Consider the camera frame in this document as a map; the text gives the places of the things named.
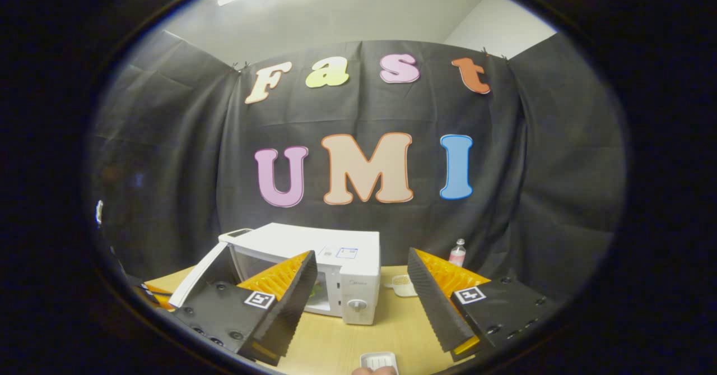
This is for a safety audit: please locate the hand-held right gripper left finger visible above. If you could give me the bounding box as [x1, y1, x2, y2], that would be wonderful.
[171, 250, 318, 365]

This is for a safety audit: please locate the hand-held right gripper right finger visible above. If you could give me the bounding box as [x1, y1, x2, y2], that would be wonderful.
[407, 247, 561, 363]

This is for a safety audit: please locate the white microwave oven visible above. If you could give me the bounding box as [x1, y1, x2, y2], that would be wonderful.
[168, 223, 381, 326]

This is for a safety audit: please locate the white divided condiment dish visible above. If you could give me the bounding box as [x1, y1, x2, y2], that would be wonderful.
[390, 274, 418, 298]

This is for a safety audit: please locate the white rectangular tray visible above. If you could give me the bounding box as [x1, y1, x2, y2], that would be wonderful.
[359, 351, 399, 375]

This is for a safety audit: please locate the black backdrop cloth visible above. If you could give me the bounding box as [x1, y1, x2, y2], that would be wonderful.
[84, 30, 628, 303]

